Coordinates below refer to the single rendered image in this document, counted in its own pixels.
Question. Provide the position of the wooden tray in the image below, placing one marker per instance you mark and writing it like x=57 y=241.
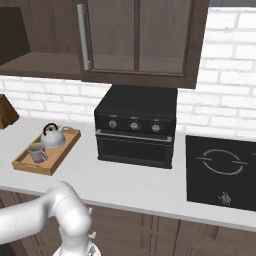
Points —
x=56 y=156

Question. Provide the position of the brown wall cabinet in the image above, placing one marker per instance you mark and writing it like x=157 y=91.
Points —
x=46 y=65

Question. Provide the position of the black toaster oven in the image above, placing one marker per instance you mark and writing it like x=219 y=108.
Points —
x=136 y=100

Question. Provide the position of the black toaster oven door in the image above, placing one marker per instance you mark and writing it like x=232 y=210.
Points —
x=133 y=151

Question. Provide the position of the silver hob knob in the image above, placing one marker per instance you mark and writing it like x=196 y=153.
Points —
x=225 y=198

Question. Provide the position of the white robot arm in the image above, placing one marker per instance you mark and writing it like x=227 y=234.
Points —
x=65 y=208

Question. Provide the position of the grey mug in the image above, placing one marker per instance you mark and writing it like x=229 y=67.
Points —
x=38 y=154

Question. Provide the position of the brown glass cabinet door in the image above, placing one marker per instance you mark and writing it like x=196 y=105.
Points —
x=193 y=43

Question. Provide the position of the black hob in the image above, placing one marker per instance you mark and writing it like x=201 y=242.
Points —
x=213 y=180

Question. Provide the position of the silver oven knob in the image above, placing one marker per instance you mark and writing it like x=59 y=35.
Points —
x=155 y=127
x=113 y=124
x=134 y=126

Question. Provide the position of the brown wooden knife block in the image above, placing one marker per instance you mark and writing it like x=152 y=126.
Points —
x=6 y=113

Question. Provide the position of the grey range hood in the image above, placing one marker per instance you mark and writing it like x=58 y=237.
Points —
x=233 y=2

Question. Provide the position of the brown base cabinets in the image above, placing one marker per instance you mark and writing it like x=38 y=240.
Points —
x=150 y=233

